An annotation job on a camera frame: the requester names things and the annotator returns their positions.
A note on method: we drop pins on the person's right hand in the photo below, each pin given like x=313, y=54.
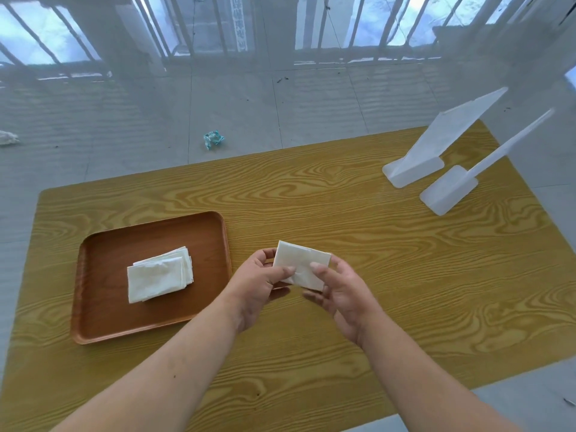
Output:
x=355, y=305

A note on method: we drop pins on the person's left hand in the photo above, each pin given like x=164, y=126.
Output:
x=252, y=292

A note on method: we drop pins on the brown wooden tray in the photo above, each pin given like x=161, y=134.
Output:
x=103, y=310

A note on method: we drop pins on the person's left forearm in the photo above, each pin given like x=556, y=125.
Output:
x=162, y=386

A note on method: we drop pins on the person's right forearm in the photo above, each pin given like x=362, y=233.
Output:
x=418, y=391

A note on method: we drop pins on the white plastic stand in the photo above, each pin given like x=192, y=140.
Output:
x=445, y=130
x=447, y=191

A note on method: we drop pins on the crumpled teal wrapper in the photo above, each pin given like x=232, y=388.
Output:
x=213, y=139

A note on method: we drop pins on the small dark floor debris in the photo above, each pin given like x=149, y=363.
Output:
x=569, y=401

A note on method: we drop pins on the metal window railing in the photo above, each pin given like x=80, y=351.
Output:
x=360, y=53

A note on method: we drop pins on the crumpled white tissue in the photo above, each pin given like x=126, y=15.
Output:
x=8, y=138

